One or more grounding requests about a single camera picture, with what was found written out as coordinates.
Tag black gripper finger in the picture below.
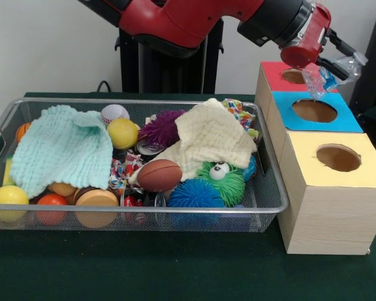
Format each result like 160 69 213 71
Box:
318 56 350 81
327 28 360 57

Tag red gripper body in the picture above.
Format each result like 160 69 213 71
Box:
280 3 332 68

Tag clear plastic bottle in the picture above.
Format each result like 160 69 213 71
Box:
301 51 369 100

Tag cream knitted cloth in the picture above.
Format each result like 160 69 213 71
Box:
127 97 258 186

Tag wooden three-hole box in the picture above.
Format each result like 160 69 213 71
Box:
254 61 376 255

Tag silver mesh bin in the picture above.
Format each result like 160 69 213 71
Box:
0 97 290 233

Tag green spiky toy with eyes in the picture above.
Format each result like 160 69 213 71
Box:
194 160 247 208

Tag purple spiky ball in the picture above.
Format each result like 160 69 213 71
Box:
137 109 186 147

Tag blue spiky ball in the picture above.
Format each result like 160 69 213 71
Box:
167 179 226 208

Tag silver drink can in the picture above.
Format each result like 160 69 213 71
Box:
137 140 164 155

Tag brown toy football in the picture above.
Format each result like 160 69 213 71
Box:
136 159 183 193

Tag yellow ball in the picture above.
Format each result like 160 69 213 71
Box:
0 184 30 223
106 118 139 150

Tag white baseball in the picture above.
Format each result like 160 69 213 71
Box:
100 104 130 126

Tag mint green knitted cloth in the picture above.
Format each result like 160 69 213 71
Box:
9 105 114 199

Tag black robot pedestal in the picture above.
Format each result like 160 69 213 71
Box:
114 18 225 94

